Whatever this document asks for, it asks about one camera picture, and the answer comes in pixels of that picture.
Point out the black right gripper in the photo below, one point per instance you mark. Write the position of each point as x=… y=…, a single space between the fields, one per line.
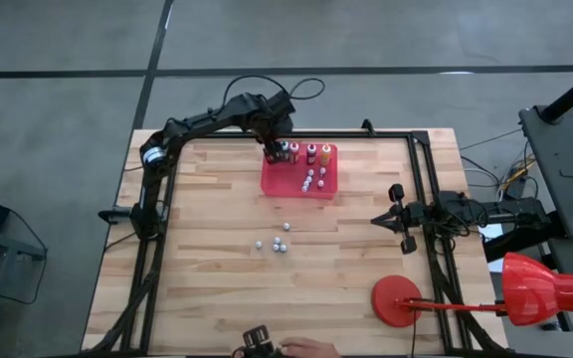
x=406 y=214

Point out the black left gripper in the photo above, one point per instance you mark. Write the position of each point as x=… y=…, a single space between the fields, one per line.
x=275 y=144

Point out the red-orange food coloring bottle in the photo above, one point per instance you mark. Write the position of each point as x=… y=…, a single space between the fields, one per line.
x=294 y=154

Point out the dark red food coloring bottle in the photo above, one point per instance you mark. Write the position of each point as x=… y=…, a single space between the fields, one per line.
x=311 y=155

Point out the yellow food coloring bottle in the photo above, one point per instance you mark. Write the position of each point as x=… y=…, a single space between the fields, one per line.
x=325 y=155

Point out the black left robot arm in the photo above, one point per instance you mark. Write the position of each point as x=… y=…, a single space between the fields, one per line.
x=207 y=117

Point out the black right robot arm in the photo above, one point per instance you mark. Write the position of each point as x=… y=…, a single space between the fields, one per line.
x=490 y=214

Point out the pink plastic bin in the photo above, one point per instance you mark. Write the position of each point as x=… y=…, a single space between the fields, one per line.
x=281 y=181

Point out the red desk lamp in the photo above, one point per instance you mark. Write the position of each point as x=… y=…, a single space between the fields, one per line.
x=396 y=301

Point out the white paper sheet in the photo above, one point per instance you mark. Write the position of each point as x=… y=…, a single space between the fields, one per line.
x=489 y=231

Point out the black cart beam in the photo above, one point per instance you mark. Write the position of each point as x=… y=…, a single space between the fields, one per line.
x=515 y=246

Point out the person's hand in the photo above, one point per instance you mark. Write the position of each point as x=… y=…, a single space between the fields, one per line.
x=311 y=349

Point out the grey cart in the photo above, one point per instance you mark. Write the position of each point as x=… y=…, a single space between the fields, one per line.
x=565 y=164

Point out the black pole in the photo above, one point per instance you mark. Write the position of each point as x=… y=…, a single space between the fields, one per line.
x=572 y=94

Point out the grey side table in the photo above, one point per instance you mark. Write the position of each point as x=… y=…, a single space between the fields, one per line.
x=8 y=241

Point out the black aluminium table frame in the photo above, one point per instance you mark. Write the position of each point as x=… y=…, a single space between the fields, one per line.
x=391 y=134

